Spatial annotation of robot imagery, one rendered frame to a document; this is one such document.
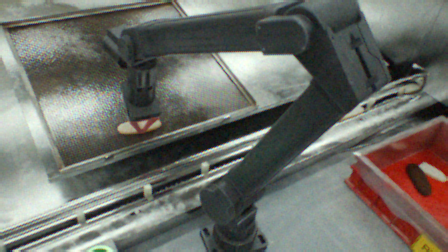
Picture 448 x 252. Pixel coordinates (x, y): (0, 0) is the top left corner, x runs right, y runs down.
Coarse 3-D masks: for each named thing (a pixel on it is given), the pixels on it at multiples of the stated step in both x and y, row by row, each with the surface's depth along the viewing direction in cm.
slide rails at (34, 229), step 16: (384, 96) 120; (400, 96) 121; (208, 160) 93; (240, 160) 94; (160, 176) 88; (176, 176) 89; (208, 176) 90; (128, 192) 84; (160, 192) 85; (80, 208) 80; (96, 208) 80; (128, 208) 81; (48, 224) 77; (80, 224) 77; (0, 240) 73; (16, 240) 73; (48, 240) 74
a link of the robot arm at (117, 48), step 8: (112, 32) 78; (120, 32) 78; (104, 40) 80; (112, 40) 79; (120, 40) 71; (128, 40) 70; (104, 48) 81; (112, 48) 79; (120, 48) 72; (128, 48) 70; (112, 56) 79; (120, 56) 74; (128, 56) 71; (120, 64) 80; (128, 64) 74; (136, 64) 74
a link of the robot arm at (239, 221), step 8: (224, 176) 72; (216, 184) 71; (248, 200) 71; (240, 208) 70; (248, 208) 75; (256, 208) 74; (240, 216) 72; (248, 216) 73; (232, 224) 72; (240, 224) 72
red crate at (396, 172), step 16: (400, 160) 104; (416, 160) 104; (432, 160) 105; (352, 176) 94; (400, 176) 99; (368, 192) 91; (416, 192) 96; (432, 192) 96; (384, 208) 88; (432, 208) 93; (400, 224) 85
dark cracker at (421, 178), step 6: (408, 168) 100; (414, 168) 100; (420, 168) 100; (408, 174) 100; (414, 174) 98; (420, 174) 98; (414, 180) 97; (420, 180) 97; (426, 180) 97; (420, 186) 96; (426, 186) 96; (420, 192) 95; (426, 192) 95
